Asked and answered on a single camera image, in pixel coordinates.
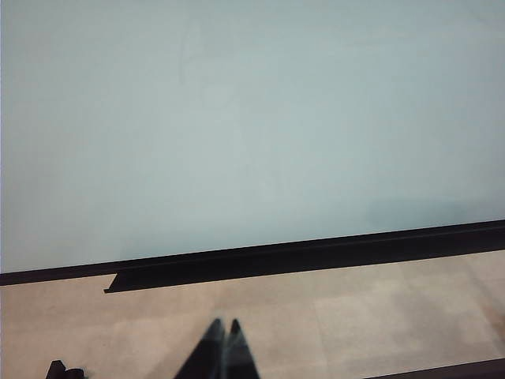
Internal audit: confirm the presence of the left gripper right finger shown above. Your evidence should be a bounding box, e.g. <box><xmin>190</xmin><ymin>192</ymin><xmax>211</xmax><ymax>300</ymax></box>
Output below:
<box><xmin>226</xmin><ymin>318</ymin><xmax>261</xmax><ymax>379</ymax></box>

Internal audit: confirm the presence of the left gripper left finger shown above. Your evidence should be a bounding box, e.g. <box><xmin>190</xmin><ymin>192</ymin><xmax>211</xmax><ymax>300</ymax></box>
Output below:
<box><xmin>173</xmin><ymin>317</ymin><xmax>226</xmax><ymax>379</ymax></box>

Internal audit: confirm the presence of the black whiteboard pen tray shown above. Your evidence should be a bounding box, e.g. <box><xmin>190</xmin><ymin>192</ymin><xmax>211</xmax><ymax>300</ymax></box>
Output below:
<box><xmin>103</xmin><ymin>226</ymin><xmax>505</xmax><ymax>295</ymax></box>

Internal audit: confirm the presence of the small black block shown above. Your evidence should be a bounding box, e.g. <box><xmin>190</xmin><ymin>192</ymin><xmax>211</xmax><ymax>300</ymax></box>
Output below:
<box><xmin>46</xmin><ymin>358</ymin><xmax>88</xmax><ymax>379</ymax></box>

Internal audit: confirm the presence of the dark base edge bar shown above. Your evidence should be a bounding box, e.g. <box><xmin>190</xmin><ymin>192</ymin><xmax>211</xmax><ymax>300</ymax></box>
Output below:
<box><xmin>365</xmin><ymin>358</ymin><xmax>505</xmax><ymax>379</ymax></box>

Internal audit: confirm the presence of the whiteboard with black frame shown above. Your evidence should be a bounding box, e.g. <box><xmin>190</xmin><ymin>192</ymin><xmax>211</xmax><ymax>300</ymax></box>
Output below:
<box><xmin>0</xmin><ymin>0</ymin><xmax>505</xmax><ymax>287</ymax></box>

